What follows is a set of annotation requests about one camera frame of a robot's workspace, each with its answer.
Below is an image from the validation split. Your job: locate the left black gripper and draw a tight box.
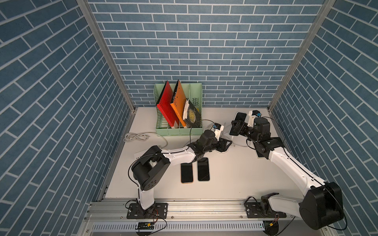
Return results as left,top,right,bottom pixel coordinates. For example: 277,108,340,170
201,137,232,153

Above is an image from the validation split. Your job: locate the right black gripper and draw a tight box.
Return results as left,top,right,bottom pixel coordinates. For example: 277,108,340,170
232,119,259,145

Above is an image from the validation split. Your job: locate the black phone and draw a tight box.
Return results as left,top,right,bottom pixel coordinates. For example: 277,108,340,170
197,157,210,182

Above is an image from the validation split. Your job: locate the phone with green case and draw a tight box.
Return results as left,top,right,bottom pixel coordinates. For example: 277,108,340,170
229,112,247,136

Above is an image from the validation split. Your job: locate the phone with orange case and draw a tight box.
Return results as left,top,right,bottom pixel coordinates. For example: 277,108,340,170
181,163,194,183

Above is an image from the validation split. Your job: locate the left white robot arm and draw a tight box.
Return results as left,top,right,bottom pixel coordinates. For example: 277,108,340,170
130,130,232,210

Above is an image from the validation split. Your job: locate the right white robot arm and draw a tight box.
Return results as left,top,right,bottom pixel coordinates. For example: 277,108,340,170
231,117,346,230

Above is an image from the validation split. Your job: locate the black book in rack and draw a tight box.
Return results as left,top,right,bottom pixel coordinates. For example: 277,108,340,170
183,99,201,128

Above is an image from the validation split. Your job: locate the orange folder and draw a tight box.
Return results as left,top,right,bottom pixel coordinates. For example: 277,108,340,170
170,80,187,128

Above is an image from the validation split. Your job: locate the green file organizer rack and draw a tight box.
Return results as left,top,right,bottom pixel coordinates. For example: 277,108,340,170
154,81,202,136

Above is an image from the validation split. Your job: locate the red folder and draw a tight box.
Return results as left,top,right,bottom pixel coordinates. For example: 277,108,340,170
156,81,179,128

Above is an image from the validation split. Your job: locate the small green circuit board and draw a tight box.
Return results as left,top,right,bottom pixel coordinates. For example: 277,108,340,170
136,222,155,231

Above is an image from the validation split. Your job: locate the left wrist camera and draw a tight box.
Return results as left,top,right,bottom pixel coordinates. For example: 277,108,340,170
212,123,224,140

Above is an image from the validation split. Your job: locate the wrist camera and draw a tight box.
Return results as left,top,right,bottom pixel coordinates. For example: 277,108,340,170
212,123,224,140
248,110,262,127

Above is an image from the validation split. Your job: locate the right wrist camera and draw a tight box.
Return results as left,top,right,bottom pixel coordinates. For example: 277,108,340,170
248,110,262,127

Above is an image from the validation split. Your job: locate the grey power strip cord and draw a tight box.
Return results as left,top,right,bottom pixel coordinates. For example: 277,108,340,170
123,132,157,143

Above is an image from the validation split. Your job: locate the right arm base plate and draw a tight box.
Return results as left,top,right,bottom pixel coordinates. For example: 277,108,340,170
245,202,287,219

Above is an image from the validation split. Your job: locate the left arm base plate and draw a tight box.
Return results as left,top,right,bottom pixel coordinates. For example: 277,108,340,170
127,203,168,219

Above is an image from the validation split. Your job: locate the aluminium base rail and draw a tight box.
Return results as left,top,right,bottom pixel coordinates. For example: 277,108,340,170
78,199,307,236

